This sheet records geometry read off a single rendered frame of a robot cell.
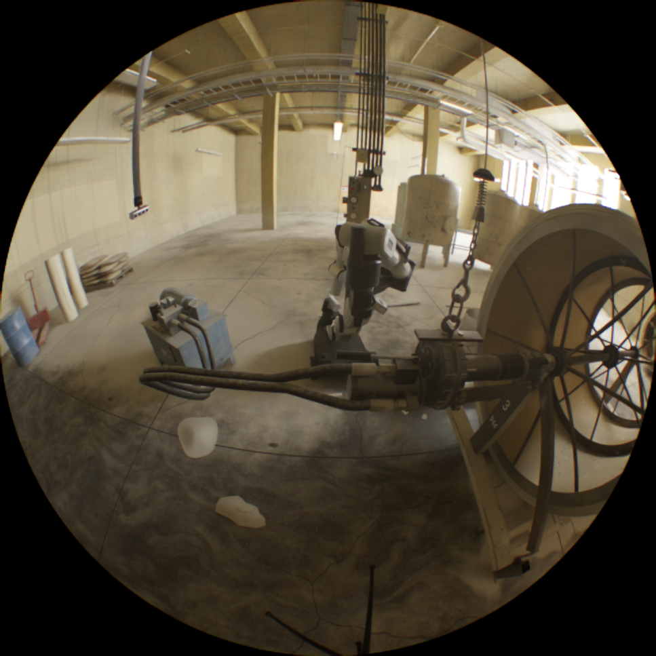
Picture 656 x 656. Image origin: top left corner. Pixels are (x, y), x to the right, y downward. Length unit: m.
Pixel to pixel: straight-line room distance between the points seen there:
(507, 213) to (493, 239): 0.82
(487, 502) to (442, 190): 5.13
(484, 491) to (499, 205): 6.17
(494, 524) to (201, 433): 1.98
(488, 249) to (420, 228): 2.20
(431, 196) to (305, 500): 5.29
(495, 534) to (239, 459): 1.65
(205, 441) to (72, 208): 7.61
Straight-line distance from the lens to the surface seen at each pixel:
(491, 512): 1.60
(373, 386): 0.81
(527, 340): 2.41
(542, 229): 1.58
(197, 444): 1.81
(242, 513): 1.50
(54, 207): 8.06
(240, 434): 1.76
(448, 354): 0.77
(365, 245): 0.56
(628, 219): 1.33
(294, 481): 1.55
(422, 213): 5.36
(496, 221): 6.69
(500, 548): 1.61
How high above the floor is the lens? 1.46
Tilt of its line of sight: 33 degrees down
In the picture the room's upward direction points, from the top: 3 degrees clockwise
